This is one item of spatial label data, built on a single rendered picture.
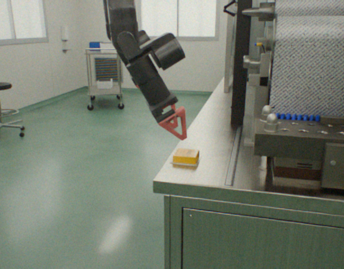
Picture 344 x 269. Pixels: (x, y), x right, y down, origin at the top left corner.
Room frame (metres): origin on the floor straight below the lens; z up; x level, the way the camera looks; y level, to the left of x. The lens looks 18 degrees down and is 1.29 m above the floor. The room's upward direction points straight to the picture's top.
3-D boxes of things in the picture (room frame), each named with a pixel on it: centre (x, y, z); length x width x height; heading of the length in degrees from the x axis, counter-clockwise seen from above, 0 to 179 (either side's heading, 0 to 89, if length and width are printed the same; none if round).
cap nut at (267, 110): (0.95, -0.27, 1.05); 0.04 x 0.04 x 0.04
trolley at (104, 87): (5.72, 1.11, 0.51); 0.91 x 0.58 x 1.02; 10
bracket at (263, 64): (1.11, -0.28, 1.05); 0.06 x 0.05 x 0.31; 76
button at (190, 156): (0.97, -0.05, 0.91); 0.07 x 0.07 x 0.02; 76
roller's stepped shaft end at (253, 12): (1.33, -0.29, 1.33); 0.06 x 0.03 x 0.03; 76
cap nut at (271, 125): (0.85, -0.26, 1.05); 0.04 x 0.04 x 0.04
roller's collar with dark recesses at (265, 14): (1.32, -0.35, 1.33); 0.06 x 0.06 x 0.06; 76
